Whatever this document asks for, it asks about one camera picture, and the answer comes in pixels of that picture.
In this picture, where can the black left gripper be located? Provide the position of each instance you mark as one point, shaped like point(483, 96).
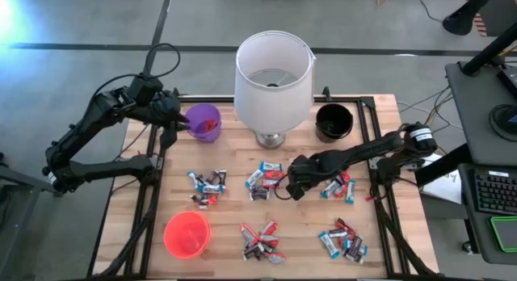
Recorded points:
point(165, 109)

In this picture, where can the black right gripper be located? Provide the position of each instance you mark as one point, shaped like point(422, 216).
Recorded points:
point(305, 170)

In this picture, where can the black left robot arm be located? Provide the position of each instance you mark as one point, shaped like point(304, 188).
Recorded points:
point(93, 115)

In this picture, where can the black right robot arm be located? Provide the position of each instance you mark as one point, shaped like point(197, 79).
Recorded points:
point(363, 149)

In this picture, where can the silver brown candy wrapper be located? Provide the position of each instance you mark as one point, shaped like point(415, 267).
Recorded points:
point(337, 233)

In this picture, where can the purple plastic bucket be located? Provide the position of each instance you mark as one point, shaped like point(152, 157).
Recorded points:
point(198, 117)

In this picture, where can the black plastic bucket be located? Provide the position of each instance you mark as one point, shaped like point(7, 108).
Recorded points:
point(334, 129)

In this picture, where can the white-shade silver table lamp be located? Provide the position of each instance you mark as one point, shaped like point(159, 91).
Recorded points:
point(266, 103)

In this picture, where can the orange plastic bucket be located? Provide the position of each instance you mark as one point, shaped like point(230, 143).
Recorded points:
point(186, 234)

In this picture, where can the black desk leg bar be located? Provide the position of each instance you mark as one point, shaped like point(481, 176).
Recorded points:
point(440, 166)

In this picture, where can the white paper sheet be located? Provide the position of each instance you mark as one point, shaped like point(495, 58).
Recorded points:
point(444, 188)

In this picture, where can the grey operator desk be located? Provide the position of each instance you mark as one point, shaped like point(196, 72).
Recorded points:
point(472, 111)

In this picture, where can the grey keyboard desk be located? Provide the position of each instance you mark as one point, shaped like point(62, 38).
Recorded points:
point(476, 232)

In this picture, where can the black computer keyboard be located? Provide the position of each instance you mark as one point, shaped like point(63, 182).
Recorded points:
point(494, 192)

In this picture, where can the black round monitor base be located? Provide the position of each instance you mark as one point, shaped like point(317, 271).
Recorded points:
point(497, 123)

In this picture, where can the green-edged black tablet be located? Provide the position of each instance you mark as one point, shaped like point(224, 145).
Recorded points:
point(507, 232)

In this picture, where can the black stand leg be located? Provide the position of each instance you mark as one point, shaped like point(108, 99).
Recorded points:
point(460, 20)

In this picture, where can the black monitor pole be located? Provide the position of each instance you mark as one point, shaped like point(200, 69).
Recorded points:
point(488, 51)

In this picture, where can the black hazard-striped floor mat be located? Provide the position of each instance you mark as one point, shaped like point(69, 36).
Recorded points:
point(481, 26)

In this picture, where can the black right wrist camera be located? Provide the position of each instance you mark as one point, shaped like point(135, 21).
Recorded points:
point(297, 192)

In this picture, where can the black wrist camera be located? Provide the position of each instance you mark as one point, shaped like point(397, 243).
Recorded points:
point(145, 91)
point(297, 192)

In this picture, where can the black frame hook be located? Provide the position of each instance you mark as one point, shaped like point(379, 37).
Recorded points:
point(325, 93)
point(175, 91)

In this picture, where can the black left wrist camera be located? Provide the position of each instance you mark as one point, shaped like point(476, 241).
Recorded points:
point(145, 91)

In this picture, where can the red frame tag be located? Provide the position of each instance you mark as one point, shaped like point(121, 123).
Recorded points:
point(369, 198)

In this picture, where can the grey metal cart frame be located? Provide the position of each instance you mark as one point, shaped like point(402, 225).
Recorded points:
point(24, 180)

